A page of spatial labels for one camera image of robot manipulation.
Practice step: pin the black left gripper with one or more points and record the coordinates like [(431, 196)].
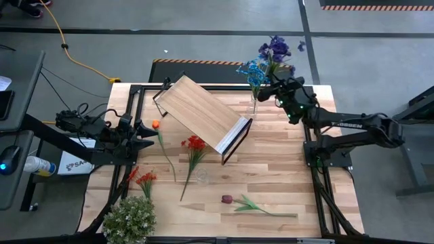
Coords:
[(127, 135)]

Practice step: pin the black metal beam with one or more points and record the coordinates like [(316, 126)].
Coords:
[(51, 135)]

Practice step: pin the narrow clear glass vase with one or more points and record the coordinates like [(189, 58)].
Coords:
[(253, 108)]

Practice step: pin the black metal stand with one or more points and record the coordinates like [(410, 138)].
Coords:
[(417, 189)]

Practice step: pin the dark red artificial tulip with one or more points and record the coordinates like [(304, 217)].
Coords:
[(227, 199)]

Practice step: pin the white bottle with blue cap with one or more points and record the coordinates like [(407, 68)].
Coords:
[(37, 165)]

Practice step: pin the black phone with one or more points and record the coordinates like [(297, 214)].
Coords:
[(5, 105)]

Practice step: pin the person's dark shoe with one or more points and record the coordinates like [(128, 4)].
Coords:
[(32, 11), (44, 2)]

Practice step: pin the white paper sheet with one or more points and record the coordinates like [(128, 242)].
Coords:
[(3, 83)]

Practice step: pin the black mat with hazard stripe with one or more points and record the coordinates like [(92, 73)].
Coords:
[(373, 2), (203, 72)]

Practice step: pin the wide clear glass carafe vase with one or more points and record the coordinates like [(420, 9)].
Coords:
[(202, 176)]

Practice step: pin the black computer mouse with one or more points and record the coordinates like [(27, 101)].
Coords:
[(9, 159)]

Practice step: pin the black aluminium table frame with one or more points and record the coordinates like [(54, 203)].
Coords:
[(135, 89)]

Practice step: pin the purple artificial flower bunch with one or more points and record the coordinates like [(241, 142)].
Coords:
[(278, 47)]

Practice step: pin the white printed cardboard box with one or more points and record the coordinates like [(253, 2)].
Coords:
[(73, 166)]

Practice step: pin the blue artificial flower bunch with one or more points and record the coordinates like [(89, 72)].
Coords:
[(254, 72)]

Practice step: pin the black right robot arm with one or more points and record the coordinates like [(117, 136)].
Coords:
[(356, 123)]

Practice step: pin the green bush with white flowers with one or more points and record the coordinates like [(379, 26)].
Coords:
[(129, 220)]

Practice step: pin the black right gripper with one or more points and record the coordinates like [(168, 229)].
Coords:
[(295, 101)]

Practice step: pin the red artificial flower bunch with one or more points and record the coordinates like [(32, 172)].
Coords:
[(196, 144)]

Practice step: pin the orange-red artificial flower sprig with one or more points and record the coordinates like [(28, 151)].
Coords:
[(146, 178)]

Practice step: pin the grey desk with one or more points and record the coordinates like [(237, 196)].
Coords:
[(20, 84)]

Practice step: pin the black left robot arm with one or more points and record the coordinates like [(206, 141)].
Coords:
[(84, 127)]

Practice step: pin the wooden table with black legs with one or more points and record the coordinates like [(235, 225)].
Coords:
[(200, 112)]

